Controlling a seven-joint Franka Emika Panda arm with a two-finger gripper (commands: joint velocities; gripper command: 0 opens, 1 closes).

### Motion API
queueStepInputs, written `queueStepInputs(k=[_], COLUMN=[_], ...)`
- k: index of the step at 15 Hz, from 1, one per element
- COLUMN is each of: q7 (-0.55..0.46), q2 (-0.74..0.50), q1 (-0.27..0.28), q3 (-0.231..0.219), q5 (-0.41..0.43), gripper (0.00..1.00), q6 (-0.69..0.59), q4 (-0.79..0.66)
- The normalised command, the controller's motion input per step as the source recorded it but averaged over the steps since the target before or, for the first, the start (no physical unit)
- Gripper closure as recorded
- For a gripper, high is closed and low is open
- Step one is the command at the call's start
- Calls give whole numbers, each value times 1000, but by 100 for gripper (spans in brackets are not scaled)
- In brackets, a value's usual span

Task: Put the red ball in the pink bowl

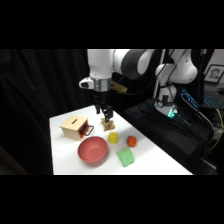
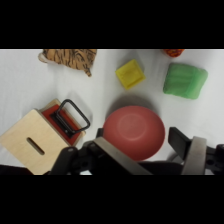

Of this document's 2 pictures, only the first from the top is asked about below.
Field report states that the yellow cube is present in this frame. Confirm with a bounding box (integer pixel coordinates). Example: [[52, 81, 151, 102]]
[[107, 131, 120, 145]]

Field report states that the black curtain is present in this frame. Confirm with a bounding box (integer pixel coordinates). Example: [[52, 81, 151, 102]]
[[0, 49, 158, 176]]

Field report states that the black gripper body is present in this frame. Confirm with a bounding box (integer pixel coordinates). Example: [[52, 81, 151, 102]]
[[92, 90, 114, 117]]

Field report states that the blue lit device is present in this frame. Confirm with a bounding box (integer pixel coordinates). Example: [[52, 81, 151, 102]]
[[180, 88, 201, 110]]

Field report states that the wooden box with black handle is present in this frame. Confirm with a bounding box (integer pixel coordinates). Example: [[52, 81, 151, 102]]
[[59, 115, 95, 141]]

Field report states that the green wedge block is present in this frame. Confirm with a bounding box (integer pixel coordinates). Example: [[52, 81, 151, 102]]
[[115, 147, 136, 168]]

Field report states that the framed portrait picture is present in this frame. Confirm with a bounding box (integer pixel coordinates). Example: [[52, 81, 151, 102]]
[[203, 64, 224, 84]]

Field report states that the brown knobbly toy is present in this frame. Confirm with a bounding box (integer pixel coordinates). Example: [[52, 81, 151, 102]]
[[101, 117, 117, 132]]

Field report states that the black robot stand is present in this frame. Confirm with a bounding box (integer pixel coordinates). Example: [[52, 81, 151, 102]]
[[123, 98, 218, 176]]

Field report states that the yellow cable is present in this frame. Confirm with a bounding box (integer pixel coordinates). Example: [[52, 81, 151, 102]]
[[209, 108, 224, 152]]

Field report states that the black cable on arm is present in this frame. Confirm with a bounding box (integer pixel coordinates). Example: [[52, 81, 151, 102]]
[[151, 49, 178, 101]]

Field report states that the red ball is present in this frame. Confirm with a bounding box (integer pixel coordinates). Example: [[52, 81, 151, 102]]
[[126, 135, 138, 148]]

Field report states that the pink bowl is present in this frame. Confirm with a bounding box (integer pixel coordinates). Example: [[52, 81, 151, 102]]
[[77, 135, 109, 164]]

